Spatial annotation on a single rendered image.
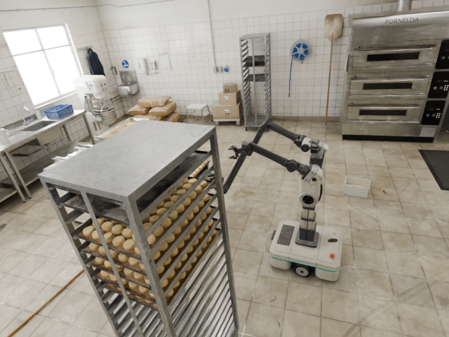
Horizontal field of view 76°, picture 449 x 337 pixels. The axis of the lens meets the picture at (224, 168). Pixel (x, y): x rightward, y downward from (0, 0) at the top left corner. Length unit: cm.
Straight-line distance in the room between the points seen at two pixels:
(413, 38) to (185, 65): 434
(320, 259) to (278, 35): 457
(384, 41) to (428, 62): 71
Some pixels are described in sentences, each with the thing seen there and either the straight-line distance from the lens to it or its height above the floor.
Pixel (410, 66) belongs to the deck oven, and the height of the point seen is 129.
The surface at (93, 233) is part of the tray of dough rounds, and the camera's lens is 143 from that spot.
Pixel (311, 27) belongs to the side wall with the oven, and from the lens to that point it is 621.
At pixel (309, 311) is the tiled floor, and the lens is 283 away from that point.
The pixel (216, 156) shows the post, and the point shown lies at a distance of 149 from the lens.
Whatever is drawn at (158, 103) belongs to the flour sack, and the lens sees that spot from 662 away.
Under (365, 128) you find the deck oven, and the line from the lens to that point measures 564.
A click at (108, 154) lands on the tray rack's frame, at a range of 136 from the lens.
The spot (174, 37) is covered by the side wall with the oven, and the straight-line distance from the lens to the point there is 697.
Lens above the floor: 233
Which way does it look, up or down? 29 degrees down
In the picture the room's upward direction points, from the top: 6 degrees counter-clockwise
